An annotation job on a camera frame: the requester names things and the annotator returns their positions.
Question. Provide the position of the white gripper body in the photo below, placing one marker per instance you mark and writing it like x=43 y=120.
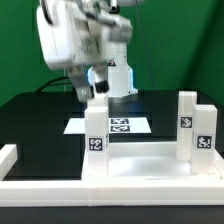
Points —
x=79 y=32

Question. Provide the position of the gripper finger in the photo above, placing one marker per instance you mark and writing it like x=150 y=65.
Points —
x=80 y=82
x=101 y=77

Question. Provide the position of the white desk top tray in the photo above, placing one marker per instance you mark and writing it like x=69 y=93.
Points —
x=154 y=161

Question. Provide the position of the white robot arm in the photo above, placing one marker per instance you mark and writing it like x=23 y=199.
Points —
x=116 y=50

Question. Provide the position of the fiducial marker plate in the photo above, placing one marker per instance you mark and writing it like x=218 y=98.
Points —
x=116 y=125

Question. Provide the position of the white U-shaped fence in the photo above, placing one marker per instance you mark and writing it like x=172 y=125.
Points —
x=103 y=191

